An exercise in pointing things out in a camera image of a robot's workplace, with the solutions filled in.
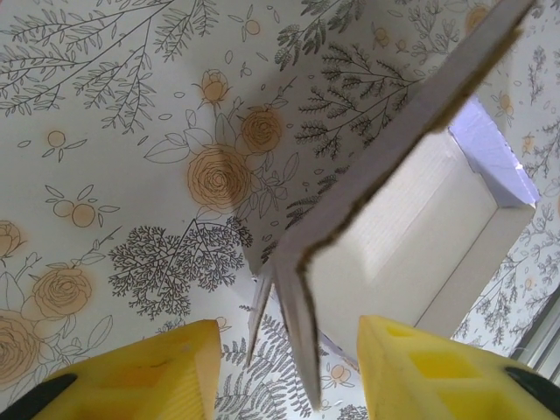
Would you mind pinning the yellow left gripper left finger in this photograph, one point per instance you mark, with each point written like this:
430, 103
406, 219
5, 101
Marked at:
131, 376

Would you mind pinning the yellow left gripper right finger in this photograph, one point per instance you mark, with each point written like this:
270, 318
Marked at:
437, 376

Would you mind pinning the floral print table cover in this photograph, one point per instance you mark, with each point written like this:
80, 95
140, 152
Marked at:
131, 131

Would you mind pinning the aluminium profile frame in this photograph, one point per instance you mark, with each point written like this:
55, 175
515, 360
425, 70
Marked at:
542, 341

